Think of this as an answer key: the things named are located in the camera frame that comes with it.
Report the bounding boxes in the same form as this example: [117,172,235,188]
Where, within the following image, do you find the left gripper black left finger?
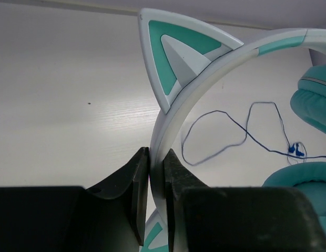
[0,147,149,251]

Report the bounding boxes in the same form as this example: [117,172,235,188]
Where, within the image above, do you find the thin blue headphone cable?
[180,101,326,166]

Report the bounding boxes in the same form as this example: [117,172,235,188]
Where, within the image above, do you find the teal cat-ear headphones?
[138,8,326,251]

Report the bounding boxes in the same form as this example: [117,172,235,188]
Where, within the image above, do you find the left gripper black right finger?
[164,150,326,251]

